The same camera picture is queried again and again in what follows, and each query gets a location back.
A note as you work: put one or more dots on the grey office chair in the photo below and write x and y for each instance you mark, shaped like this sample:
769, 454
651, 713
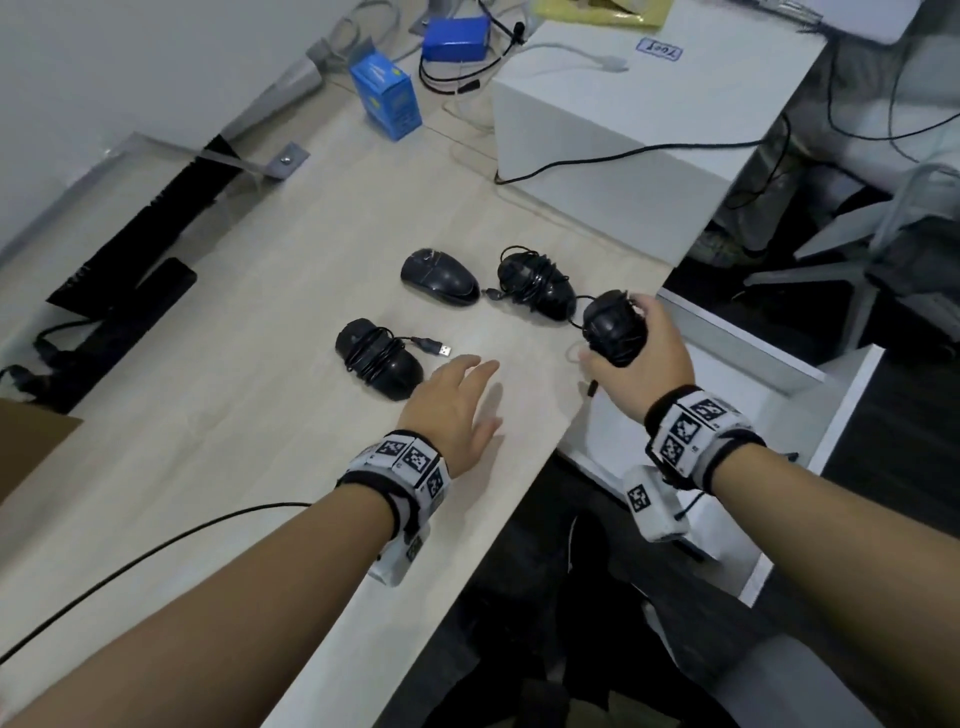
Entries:
847, 232

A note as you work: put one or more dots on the yellow packet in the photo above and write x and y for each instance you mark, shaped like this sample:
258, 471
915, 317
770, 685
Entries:
600, 11

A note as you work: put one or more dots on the person's left hand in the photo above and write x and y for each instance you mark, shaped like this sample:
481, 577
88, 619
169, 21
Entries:
446, 420

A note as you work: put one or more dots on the large white box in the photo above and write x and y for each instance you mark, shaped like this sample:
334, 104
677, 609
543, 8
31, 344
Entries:
622, 120

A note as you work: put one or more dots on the person's left thumb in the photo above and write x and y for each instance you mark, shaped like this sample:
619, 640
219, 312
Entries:
489, 437

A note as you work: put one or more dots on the person's dark trousers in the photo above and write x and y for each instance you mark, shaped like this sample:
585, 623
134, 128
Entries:
525, 600

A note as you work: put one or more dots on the person's right hand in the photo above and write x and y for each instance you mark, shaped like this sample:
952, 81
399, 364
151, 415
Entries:
660, 360

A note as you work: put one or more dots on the person's right forearm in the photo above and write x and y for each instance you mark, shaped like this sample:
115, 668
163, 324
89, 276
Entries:
840, 540

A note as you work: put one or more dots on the black flat device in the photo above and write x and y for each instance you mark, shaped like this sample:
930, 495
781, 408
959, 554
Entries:
127, 322

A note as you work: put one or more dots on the small blue carton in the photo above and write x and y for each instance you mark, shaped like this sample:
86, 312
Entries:
390, 94

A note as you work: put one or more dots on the blue battery pack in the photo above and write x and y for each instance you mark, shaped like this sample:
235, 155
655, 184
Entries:
454, 37

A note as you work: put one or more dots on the white marker wrist band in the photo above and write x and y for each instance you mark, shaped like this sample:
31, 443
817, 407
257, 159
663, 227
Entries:
686, 431
409, 461

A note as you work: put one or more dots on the person's left forearm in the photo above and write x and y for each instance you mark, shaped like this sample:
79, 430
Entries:
225, 615

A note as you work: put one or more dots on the grey metal bracket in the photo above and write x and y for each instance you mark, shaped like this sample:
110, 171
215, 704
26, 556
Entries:
285, 161

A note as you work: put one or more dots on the black mouse with loose plug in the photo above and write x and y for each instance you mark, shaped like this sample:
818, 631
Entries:
382, 364

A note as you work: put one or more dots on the blue-bordered label sticker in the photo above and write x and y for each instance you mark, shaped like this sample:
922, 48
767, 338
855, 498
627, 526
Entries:
660, 49

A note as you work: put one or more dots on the person's right thumb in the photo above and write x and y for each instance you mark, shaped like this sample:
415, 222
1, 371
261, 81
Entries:
600, 369

